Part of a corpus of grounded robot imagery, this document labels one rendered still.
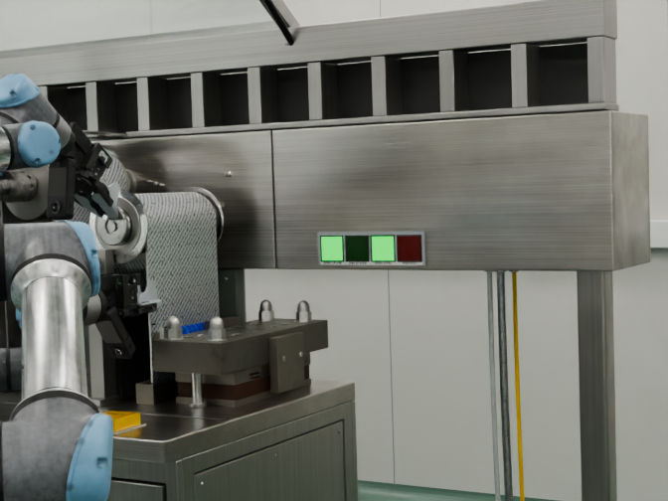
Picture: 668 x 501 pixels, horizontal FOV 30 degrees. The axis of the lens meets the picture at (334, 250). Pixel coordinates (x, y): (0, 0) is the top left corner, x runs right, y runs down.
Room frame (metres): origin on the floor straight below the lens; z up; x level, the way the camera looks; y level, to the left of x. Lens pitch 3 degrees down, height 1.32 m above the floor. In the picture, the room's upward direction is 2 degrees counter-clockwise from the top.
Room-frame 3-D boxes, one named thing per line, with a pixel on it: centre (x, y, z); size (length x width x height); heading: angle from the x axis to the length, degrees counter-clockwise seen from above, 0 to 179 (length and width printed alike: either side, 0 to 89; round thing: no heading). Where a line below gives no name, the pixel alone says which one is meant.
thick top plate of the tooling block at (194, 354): (2.52, 0.19, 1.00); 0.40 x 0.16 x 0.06; 150
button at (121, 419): (2.19, 0.40, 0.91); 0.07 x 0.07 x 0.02; 60
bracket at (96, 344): (2.46, 0.47, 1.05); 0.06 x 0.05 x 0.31; 150
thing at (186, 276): (2.55, 0.31, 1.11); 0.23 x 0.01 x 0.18; 150
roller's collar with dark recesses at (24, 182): (2.58, 0.65, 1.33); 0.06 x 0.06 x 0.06; 60
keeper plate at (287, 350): (2.49, 0.10, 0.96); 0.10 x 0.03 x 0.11; 150
